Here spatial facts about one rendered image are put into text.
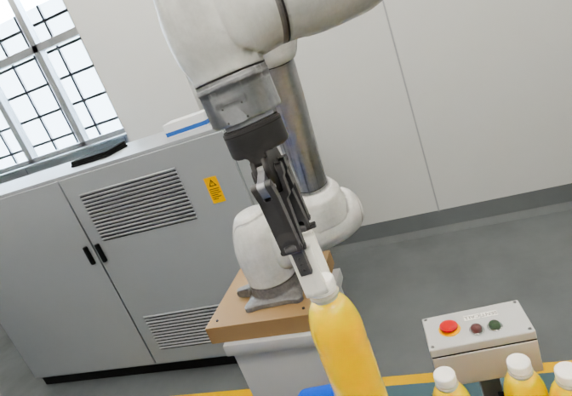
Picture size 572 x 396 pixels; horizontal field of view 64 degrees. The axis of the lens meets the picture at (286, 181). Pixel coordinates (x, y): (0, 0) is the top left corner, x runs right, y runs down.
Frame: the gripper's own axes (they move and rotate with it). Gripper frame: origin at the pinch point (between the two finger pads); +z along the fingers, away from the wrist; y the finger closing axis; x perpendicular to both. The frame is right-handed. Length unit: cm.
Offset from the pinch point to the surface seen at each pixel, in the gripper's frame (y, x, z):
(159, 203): -165, -112, 16
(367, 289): -225, -34, 131
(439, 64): -273, 60, 12
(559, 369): -14.7, 28.2, 37.4
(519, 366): -16.6, 22.6, 36.9
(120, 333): -178, -185, 89
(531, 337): -26, 27, 39
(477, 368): -26, 16, 43
